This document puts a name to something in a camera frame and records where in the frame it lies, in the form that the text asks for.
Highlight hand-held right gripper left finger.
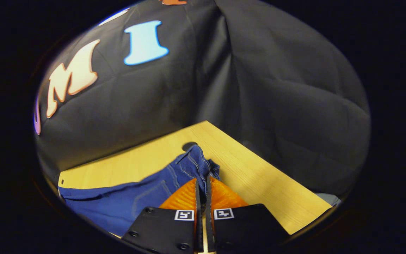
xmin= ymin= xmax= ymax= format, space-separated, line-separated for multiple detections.
xmin=121 ymin=177 xmax=204 ymax=254

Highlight blue denim jeans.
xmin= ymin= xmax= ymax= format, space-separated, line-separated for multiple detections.
xmin=58 ymin=145 xmax=221 ymax=237

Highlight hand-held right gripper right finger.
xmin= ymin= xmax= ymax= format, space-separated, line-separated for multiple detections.
xmin=206 ymin=175 xmax=290 ymax=253

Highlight black backdrop cloth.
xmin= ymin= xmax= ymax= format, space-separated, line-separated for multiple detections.
xmin=34 ymin=0 xmax=371 ymax=198

